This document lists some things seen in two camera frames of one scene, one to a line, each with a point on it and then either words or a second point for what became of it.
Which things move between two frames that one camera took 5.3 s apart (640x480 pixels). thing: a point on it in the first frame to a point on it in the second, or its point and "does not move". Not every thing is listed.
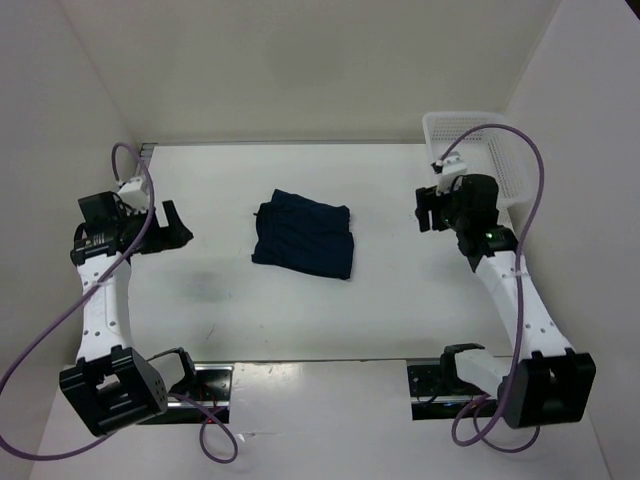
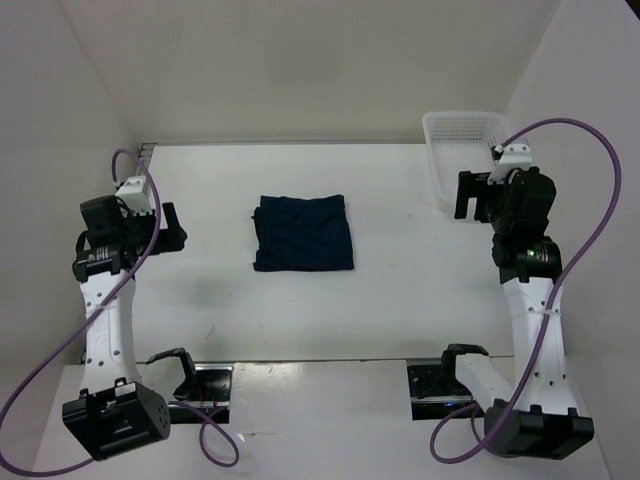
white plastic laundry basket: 489,147 does not move
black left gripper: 167,237 does not move
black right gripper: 426,199 to 475,184
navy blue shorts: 305,234 does not move
